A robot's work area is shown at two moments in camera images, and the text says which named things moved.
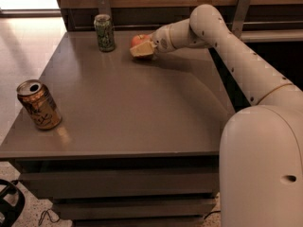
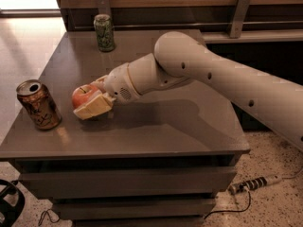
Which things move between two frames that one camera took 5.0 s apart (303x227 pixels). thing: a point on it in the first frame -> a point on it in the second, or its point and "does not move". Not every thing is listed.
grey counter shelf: (259, 36) does not move
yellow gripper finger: (143, 49) -> (99, 103)
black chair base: (9, 212) does not move
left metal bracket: (104, 5) does not move
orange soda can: (40, 104) does not move
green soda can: (105, 32) does not move
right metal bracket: (241, 13) does not move
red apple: (138, 40) -> (81, 94)
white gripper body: (162, 40) -> (117, 81)
